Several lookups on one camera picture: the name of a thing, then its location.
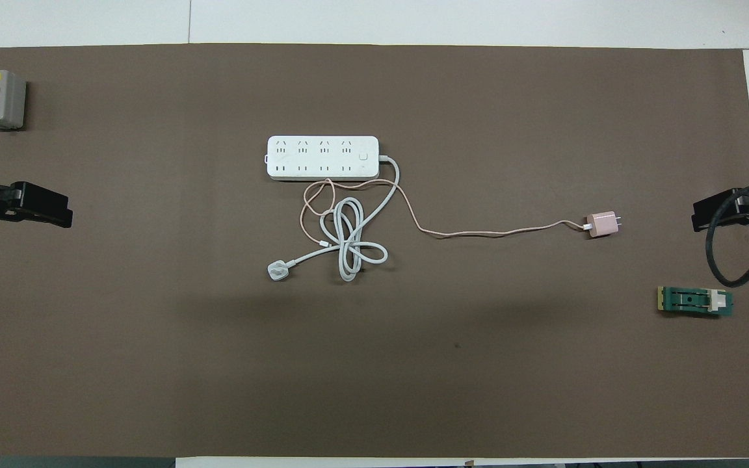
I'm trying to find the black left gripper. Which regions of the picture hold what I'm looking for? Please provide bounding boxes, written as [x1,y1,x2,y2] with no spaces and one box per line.
[0,182,73,229]

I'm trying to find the pink charger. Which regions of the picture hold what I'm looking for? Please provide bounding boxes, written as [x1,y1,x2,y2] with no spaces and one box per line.
[584,210,624,239]

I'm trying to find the pink charging cable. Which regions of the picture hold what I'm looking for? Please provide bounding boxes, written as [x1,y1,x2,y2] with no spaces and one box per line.
[301,179,591,250]

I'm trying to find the white power strip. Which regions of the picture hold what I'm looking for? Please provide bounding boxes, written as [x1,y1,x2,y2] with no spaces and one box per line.
[266,135,380,181]

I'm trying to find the brown table mat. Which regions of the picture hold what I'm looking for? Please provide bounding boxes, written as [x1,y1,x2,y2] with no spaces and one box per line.
[0,44,749,459]

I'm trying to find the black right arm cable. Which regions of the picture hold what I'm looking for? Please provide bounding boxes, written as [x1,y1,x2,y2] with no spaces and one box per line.
[706,182,749,289]

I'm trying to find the green knife switch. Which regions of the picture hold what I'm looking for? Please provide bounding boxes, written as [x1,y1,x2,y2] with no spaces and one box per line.
[657,286,735,319]

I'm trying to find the grey-white power strip cord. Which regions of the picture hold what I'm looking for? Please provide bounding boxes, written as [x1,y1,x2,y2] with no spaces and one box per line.
[290,155,402,283]

